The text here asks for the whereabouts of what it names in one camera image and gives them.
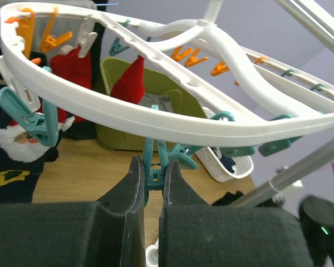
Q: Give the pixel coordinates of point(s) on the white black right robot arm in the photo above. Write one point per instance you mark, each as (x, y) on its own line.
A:
(320, 228)

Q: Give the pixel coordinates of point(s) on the teal clothes clip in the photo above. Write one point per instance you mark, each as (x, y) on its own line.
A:
(43, 126)
(117, 47)
(154, 172)
(184, 153)

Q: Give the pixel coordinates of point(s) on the silver white clothes rack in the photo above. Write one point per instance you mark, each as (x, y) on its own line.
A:
(300, 112)

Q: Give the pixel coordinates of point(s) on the red sock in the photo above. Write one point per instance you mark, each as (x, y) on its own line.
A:
(130, 86)
(68, 86)

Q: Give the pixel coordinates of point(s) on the white round clip hanger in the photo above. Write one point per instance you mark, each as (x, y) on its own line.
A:
(112, 113)

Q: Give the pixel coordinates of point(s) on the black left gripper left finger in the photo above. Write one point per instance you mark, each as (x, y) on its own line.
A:
(105, 232)

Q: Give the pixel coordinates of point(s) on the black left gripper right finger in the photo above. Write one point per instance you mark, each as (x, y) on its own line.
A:
(194, 233)

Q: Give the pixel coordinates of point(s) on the navy santa christmas sock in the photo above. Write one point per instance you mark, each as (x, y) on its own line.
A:
(22, 160)

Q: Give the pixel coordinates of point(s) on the grey cloth in bin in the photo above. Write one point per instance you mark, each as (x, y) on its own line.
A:
(164, 102)

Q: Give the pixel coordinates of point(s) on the orange clothes clip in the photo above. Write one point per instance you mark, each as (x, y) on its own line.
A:
(25, 29)
(190, 54)
(49, 42)

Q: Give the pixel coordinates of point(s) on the white perforated plastic basket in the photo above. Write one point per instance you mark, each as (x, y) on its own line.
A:
(223, 169)

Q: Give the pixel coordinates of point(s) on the white clothes clip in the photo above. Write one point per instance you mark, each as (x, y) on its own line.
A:
(86, 38)

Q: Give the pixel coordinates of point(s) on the navy yellow patterned sock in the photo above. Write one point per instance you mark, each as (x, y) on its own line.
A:
(227, 162)

